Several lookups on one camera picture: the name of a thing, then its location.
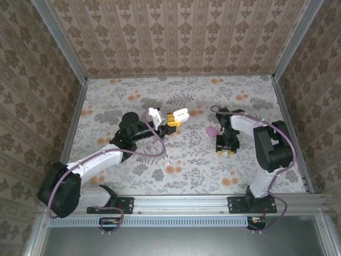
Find aluminium side rail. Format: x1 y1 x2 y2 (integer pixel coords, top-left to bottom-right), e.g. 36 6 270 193
271 77 315 194
50 79 88 195

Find floral patterned table cover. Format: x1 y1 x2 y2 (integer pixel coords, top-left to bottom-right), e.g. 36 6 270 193
57 75 307 195

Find small wired circuit board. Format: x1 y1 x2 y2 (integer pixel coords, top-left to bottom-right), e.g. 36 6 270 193
99 217 121 232
247 216 267 230

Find aluminium mounting rail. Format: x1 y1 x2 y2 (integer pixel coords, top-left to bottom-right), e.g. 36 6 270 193
39 194 326 215

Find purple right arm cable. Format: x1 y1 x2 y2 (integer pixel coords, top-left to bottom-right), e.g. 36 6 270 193
210 105 296 235

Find aluminium frame bar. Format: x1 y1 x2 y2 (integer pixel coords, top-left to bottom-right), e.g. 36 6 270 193
22 213 50 256
315 213 341 256

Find aluminium corner post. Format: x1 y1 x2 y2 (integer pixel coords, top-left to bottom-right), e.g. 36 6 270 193
31 0 88 84
272 0 325 81

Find thin aluminium rail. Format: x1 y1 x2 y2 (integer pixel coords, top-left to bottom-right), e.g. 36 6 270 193
86 74 275 79

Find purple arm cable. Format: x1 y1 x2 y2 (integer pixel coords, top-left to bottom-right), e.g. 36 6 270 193
210 105 296 235
47 110 167 237

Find grey slotted cable duct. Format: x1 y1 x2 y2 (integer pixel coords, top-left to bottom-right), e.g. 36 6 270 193
48 216 250 228

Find grey metal plate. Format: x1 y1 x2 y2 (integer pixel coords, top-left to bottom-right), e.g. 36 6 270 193
39 215 330 256

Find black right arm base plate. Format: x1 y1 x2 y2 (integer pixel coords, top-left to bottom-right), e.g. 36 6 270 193
227 196 277 215

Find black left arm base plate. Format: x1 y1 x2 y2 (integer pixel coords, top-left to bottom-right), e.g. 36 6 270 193
86 196 134 215

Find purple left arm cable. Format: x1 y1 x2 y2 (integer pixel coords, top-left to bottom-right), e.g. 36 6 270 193
47 110 167 237

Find white earbuds charging case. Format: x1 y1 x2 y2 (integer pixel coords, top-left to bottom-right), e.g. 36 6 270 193
172 107 190 123

